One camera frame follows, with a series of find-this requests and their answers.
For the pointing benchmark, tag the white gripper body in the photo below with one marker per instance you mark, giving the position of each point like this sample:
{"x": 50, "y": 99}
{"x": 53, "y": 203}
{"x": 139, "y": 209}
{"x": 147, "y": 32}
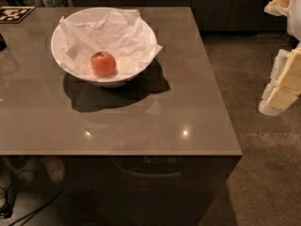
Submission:
{"x": 295, "y": 21}

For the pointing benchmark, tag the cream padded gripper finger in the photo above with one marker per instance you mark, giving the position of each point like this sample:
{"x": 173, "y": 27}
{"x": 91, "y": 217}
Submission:
{"x": 285, "y": 85}
{"x": 278, "y": 7}

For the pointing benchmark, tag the red apple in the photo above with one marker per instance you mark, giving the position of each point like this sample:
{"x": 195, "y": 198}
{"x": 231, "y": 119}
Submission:
{"x": 103, "y": 63}

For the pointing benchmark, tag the white ceramic bowl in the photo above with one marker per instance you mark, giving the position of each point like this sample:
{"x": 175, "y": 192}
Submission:
{"x": 59, "y": 38}

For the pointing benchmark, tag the crumpled white paper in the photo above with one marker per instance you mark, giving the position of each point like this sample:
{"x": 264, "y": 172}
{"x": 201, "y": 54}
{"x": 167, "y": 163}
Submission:
{"x": 122, "y": 35}

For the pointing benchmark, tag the black white marker tag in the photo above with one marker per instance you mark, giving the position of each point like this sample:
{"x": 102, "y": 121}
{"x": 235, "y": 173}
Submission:
{"x": 13, "y": 15}

